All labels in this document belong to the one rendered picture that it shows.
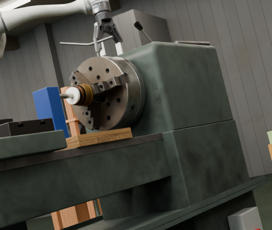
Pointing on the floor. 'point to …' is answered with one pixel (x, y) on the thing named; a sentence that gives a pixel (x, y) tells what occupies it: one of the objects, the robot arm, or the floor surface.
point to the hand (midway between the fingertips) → (111, 54)
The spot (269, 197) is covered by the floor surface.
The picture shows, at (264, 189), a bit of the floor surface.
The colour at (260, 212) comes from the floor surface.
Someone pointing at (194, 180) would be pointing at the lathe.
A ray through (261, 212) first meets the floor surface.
